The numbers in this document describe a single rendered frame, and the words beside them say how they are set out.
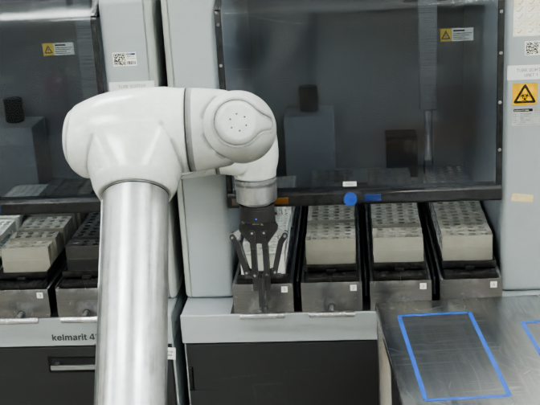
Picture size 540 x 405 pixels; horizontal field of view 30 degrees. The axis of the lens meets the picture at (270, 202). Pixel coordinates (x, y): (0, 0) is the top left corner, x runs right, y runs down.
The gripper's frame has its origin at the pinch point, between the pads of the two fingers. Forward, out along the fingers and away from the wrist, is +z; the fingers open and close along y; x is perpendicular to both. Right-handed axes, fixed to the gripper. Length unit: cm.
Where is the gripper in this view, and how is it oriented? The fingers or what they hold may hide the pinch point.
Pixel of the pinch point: (262, 290)
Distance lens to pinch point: 223.2
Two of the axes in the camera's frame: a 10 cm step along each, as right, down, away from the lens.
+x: -0.7, 2.9, -9.5
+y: -10.0, 0.3, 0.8
